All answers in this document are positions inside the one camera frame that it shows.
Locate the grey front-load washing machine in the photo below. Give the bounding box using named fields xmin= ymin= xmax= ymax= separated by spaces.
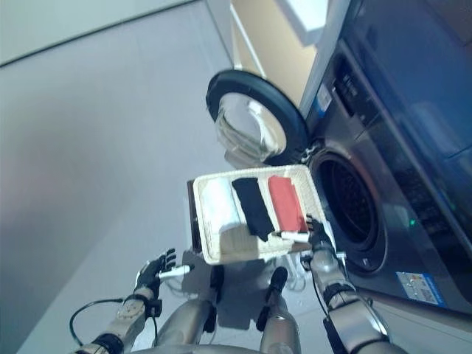
xmin=300 ymin=36 xmax=472 ymax=318

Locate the dark stacked dryer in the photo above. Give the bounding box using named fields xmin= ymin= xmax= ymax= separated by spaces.
xmin=350 ymin=0 xmax=472 ymax=159

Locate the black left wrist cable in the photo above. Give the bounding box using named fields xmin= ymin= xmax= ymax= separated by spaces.
xmin=69 ymin=297 xmax=125 ymax=347

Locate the small blue washer sticker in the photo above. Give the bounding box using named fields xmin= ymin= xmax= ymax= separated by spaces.
xmin=316 ymin=83 xmax=332 ymax=112

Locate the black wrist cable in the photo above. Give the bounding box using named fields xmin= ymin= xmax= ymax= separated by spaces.
xmin=69 ymin=297 xmax=125 ymax=347
xmin=310 ymin=267 xmax=333 ymax=322

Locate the silver right robot leg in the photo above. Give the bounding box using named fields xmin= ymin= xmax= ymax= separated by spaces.
xmin=256 ymin=267 xmax=302 ymax=354

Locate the white cloth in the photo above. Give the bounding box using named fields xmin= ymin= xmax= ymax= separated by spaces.
xmin=198 ymin=178 xmax=250 ymax=237

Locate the round glass washer door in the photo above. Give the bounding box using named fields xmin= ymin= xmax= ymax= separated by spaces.
xmin=205 ymin=69 xmax=310 ymax=167

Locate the silver left robot leg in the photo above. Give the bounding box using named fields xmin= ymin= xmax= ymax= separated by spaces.
xmin=158 ymin=265 xmax=226 ymax=354

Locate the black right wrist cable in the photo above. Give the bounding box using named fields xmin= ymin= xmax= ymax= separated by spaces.
xmin=310 ymin=267 xmax=333 ymax=322

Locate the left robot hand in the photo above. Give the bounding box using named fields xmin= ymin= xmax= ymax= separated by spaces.
xmin=134 ymin=249 xmax=195 ymax=296

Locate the white wicker basket tray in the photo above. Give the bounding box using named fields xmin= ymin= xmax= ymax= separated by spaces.
xmin=192 ymin=164 xmax=331 ymax=266

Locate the silver robot leg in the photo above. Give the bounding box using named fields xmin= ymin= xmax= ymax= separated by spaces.
xmin=256 ymin=267 xmax=302 ymax=354
xmin=158 ymin=265 xmax=226 ymax=354

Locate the black cloth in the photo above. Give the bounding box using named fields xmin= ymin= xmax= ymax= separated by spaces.
xmin=231 ymin=177 xmax=276 ymax=243

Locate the large blue energy label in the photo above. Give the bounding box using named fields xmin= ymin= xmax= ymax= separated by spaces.
xmin=396 ymin=271 xmax=448 ymax=308

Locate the grey robot torso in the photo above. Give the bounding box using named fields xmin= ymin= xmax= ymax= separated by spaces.
xmin=125 ymin=342 xmax=310 ymax=354

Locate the red cloth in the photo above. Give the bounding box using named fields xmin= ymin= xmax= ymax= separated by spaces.
xmin=268 ymin=176 xmax=310 ymax=233

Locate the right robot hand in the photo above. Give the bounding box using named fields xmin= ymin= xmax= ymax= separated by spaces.
xmin=274 ymin=213 xmax=339 ymax=260

